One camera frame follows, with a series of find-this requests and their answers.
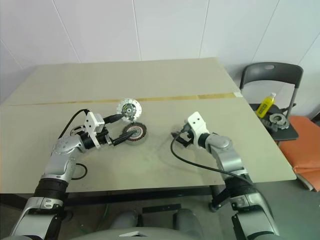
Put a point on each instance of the black metal frame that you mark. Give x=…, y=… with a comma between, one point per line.
x=316, y=113

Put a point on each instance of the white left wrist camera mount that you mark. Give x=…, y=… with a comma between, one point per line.
x=90, y=125

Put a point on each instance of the black rectangular plate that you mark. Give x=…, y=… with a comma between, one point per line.
x=161, y=208

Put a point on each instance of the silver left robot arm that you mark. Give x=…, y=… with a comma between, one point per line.
x=60, y=160

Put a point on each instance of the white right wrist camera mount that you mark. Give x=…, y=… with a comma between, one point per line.
x=197, y=123

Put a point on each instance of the grey folding chair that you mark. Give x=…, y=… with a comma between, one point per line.
x=272, y=72

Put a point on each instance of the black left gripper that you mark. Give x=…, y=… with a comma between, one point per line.
x=103, y=138

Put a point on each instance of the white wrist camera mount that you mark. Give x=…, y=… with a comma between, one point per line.
x=197, y=123
x=90, y=125

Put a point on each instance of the gold tape strip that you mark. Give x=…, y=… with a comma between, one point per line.
x=150, y=98

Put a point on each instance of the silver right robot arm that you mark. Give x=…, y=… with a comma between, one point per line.
x=225, y=155

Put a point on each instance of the black table frame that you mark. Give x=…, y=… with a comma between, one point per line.
x=125, y=193

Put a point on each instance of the yellow drink bottle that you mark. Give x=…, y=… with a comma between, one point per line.
x=266, y=105

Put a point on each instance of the black table caster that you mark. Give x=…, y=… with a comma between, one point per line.
x=214, y=206

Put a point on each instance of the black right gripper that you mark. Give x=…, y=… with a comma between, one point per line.
x=188, y=136

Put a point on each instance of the orange mat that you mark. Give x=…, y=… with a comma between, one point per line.
x=302, y=150

